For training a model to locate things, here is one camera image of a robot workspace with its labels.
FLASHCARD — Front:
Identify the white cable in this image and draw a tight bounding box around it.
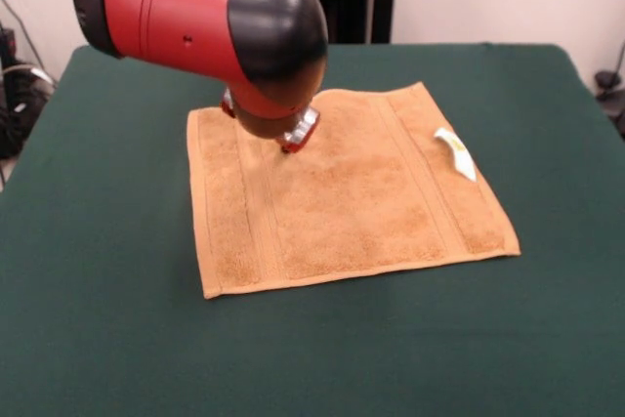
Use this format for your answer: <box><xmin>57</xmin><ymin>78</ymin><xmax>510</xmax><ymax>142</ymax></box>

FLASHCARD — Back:
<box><xmin>0</xmin><ymin>63</ymin><xmax>55</xmax><ymax>90</ymax></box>

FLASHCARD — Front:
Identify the dark green table cloth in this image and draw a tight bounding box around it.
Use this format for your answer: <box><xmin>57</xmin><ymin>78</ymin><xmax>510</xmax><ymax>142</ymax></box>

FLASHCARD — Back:
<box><xmin>0</xmin><ymin>43</ymin><xmax>625</xmax><ymax>417</ymax></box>

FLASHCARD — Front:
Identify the red and black power strip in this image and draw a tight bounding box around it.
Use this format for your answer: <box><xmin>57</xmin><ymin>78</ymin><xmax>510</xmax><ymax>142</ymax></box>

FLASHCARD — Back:
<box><xmin>0</xmin><ymin>28</ymin><xmax>19</xmax><ymax>66</ymax></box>

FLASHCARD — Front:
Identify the black cable bundle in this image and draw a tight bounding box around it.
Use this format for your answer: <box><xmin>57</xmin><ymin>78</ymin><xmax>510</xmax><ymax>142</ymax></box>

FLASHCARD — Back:
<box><xmin>0</xmin><ymin>69</ymin><xmax>55</xmax><ymax>159</ymax></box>

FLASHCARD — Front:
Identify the orange terry towel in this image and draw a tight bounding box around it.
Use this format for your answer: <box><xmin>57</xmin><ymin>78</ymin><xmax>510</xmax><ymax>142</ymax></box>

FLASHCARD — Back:
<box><xmin>187</xmin><ymin>82</ymin><xmax>522</xmax><ymax>300</ymax></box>

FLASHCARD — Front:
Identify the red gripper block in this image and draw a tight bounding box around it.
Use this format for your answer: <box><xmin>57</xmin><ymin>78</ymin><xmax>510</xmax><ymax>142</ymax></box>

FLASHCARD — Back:
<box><xmin>219</xmin><ymin>89</ymin><xmax>322</xmax><ymax>158</ymax></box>

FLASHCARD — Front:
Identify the small black adapter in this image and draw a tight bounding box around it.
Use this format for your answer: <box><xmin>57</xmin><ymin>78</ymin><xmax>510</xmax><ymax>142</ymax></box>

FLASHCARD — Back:
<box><xmin>594</xmin><ymin>70</ymin><xmax>619</xmax><ymax>91</ymax></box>

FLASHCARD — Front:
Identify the black floor object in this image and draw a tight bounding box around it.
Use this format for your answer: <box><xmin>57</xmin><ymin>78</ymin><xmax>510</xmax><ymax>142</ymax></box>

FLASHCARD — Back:
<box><xmin>600</xmin><ymin>89</ymin><xmax>625</xmax><ymax>140</ymax></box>

